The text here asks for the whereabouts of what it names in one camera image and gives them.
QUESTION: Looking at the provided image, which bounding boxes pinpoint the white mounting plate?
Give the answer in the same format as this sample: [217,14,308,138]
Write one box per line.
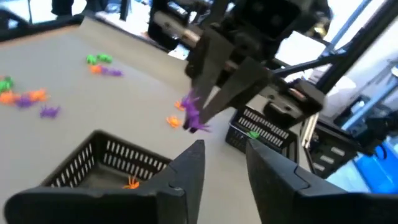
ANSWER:
[167,51,190,62]

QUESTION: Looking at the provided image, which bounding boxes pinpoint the silver aluminium bar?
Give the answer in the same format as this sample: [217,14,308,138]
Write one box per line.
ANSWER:
[300,112,320,149]

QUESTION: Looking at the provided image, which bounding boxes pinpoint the black slotted plastic basket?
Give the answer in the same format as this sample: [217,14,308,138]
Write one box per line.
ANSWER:
[40,129,174,190]
[225,105,299,162]

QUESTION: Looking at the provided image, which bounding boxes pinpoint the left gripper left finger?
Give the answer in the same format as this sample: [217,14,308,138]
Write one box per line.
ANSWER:
[4,139,206,224]

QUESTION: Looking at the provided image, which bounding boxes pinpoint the black frame bracket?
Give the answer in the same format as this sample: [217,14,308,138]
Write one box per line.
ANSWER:
[0,8,32,35]

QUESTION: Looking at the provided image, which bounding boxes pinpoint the blue plastic crate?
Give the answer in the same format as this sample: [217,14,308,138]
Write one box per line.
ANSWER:
[326,141,398,195]

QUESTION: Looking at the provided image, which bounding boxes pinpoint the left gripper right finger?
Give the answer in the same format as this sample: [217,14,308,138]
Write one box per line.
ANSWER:
[245,139,398,224]

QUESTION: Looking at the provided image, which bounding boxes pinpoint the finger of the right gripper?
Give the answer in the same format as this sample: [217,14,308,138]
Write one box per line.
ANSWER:
[198,57,272,124]
[185,29,234,112]

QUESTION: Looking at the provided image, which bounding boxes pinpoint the grey table mat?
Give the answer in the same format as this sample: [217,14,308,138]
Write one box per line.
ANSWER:
[0,17,262,224]

